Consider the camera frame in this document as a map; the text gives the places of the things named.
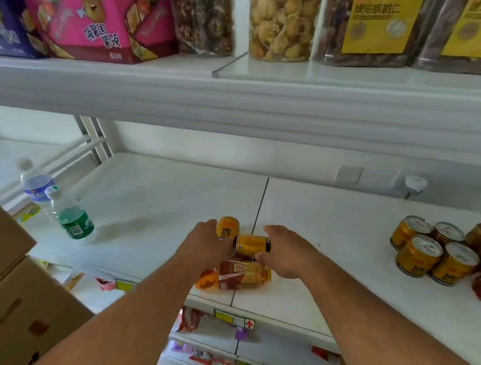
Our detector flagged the person's left hand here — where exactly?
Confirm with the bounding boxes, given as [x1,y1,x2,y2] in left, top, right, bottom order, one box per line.
[172,216,239,279]

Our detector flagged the person's right hand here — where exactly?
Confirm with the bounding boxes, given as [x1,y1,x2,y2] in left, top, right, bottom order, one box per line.
[252,223,326,283]

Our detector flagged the white metal shelf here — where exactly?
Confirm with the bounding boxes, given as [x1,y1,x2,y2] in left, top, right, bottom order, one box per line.
[0,31,481,365]

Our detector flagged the green label water bottle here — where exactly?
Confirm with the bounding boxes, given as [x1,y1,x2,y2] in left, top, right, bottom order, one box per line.
[40,184,100,246]

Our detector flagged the person's right forearm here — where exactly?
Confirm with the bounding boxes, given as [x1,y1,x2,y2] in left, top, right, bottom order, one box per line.
[291,254,481,365]

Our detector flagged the person's left forearm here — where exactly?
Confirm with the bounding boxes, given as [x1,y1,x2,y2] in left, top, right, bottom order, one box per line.
[33,245,197,365]

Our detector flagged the pile of colourful snack packets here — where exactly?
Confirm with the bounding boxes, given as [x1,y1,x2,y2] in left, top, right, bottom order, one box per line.
[168,304,359,365]

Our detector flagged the yellow white price tag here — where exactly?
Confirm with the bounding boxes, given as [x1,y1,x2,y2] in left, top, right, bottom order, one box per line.
[114,278,138,294]
[212,309,257,331]

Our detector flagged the white round plug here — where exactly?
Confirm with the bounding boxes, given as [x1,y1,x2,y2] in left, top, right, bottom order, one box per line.
[403,174,430,202]

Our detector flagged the large brown carton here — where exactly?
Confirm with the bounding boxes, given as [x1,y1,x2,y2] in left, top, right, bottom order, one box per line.
[0,184,106,365]

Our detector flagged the clear jar dark nuts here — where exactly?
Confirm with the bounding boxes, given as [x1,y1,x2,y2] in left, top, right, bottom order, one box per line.
[159,0,240,59]

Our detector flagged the clear jar pale snacks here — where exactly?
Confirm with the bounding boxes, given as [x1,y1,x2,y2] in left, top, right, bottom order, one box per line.
[242,0,324,67]

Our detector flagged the clear jar yellow label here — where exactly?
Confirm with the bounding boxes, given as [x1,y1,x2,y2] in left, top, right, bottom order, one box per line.
[412,0,481,77]
[311,0,433,75]

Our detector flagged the pink snack bag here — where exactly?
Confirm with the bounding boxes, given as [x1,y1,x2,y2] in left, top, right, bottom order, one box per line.
[2,0,184,69]

